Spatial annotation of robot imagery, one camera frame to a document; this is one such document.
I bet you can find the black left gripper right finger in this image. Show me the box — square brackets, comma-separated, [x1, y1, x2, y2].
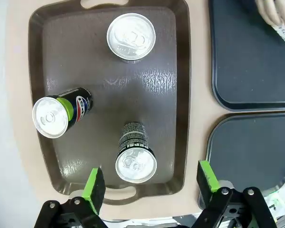
[192, 160, 278, 228]

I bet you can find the blue and green Pepsi can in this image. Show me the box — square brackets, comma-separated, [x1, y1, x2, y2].
[32, 87, 95, 139]

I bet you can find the dark grey serving tray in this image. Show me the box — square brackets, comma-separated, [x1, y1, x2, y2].
[208, 0, 285, 112]
[197, 113, 285, 211]

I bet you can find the person hand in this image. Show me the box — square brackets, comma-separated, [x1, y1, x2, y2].
[255, 0, 285, 30]

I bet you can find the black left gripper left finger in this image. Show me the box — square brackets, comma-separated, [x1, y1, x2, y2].
[35, 166, 107, 228]

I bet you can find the brown plastic serving tray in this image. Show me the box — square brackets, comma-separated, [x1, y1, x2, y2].
[28, 0, 192, 206]

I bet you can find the black Pepsi can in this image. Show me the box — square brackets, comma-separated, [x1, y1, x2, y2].
[106, 13, 156, 64]
[114, 121, 157, 184]

